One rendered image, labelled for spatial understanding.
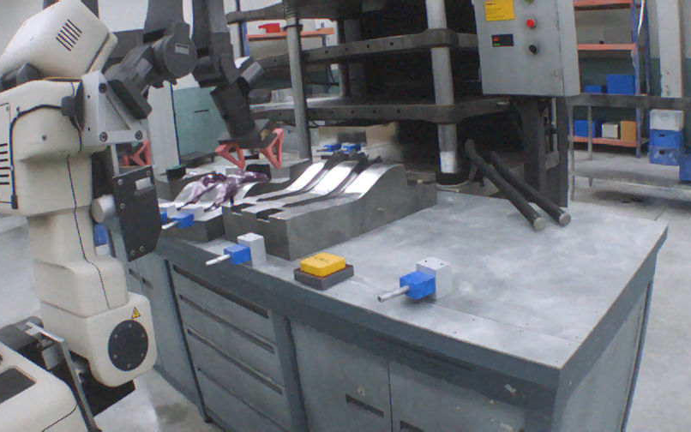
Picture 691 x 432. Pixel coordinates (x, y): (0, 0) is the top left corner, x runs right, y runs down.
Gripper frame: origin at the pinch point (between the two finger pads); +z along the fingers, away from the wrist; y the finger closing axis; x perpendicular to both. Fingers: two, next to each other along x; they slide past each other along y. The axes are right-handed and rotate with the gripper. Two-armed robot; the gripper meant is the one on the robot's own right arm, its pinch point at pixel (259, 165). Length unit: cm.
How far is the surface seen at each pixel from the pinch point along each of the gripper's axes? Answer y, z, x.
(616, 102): -78, 167, -302
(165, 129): 353, 141, -242
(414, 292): -39.1, 8.4, 21.1
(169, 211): 37.0, 13.3, 2.2
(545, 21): -51, 7, -81
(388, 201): -16.0, 24.7, -17.3
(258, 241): -1.3, 10.9, 11.4
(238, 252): 0.6, 9.8, 15.9
